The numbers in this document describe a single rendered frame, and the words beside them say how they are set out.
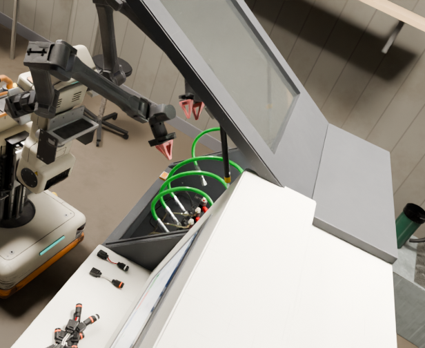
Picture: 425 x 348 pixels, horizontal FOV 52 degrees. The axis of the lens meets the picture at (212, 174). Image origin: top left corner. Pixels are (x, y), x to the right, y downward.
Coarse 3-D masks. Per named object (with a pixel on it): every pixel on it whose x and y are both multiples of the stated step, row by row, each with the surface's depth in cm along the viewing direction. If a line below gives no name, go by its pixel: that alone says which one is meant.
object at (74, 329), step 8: (80, 304) 132; (80, 312) 131; (72, 320) 126; (80, 320) 130; (88, 320) 129; (96, 320) 131; (56, 328) 126; (72, 328) 124; (80, 328) 126; (56, 336) 124; (64, 336) 123; (72, 336) 125; (80, 336) 126; (56, 344) 122; (64, 344) 122; (72, 344) 124
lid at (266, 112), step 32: (128, 0) 109; (160, 0) 119; (192, 0) 137; (224, 0) 160; (160, 32) 110; (192, 32) 126; (224, 32) 145; (256, 32) 168; (192, 64) 113; (224, 64) 133; (256, 64) 154; (224, 96) 119; (256, 96) 141; (288, 96) 166; (224, 128) 118; (256, 128) 129; (288, 128) 145; (320, 128) 172; (256, 160) 119; (288, 160) 133
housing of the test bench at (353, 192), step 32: (320, 160) 154; (352, 160) 162; (384, 160) 172; (320, 192) 136; (352, 192) 143; (384, 192) 151; (320, 224) 125; (352, 224) 128; (384, 224) 134; (320, 256) 116; (352, 256) 121; (384, 256) 124; (320, 288) 107; (352, 288) 111; (384, 288) 115; (320, 320) 98; (352, 320) 102; (384, 320) 106
